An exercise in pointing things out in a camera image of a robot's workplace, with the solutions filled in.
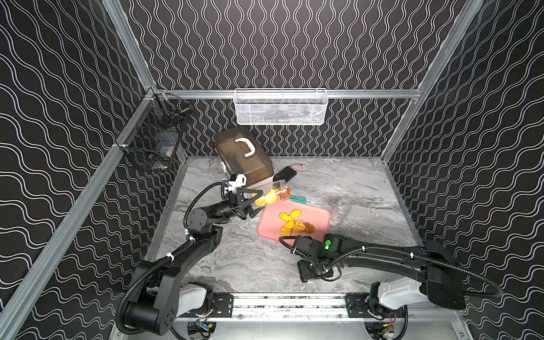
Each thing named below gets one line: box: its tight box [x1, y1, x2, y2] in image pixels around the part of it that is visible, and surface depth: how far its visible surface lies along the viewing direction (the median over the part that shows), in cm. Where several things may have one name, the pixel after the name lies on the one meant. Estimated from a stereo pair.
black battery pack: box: [273, 165, 297, 183], surface depth 114 cm
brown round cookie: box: [305, 222, 316, 234], surface depth 94 cm
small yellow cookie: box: [278, 211, 292, 222], surface depth 97 cm
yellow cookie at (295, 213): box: [290, 208, 302, 220], surface depth 99 cm
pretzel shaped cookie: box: [293, 220, 306, 232], surface depth 92 cm
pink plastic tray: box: [257, 200, 331, 243], surface depth 99 cm
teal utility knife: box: [289, 195, 308, 204], surface depth 105 cm
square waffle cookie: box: [279, 226, 293, 237], surface depth 94 cm
